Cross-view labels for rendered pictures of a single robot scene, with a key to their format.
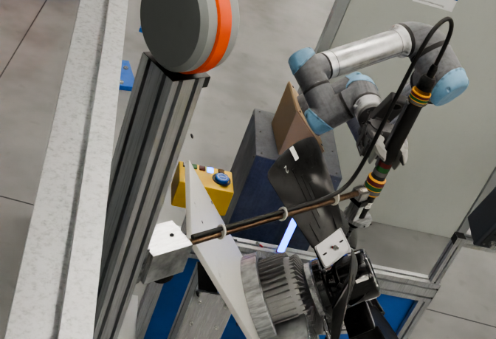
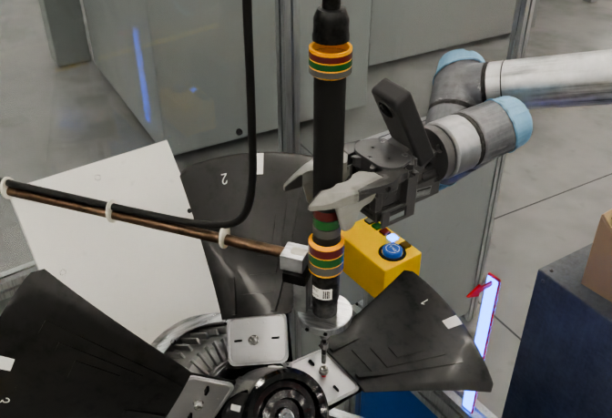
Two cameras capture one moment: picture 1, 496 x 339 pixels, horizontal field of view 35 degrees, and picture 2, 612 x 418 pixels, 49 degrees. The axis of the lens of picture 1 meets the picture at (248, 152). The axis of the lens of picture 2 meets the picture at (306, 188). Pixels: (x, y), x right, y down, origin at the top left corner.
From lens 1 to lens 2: 169 cm
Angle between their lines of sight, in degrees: 59
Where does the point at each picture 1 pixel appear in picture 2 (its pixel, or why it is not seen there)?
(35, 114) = (570, 231)
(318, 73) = (449, 86)
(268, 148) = (573, 270)
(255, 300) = not seen: hidden behind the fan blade
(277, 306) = not seen: hidden behind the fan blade
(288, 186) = (215, 204)
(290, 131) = (595, 249)
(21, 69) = (597, 190)
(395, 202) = not seen: outside the picture
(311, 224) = (231, 280)
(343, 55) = (516, 66)
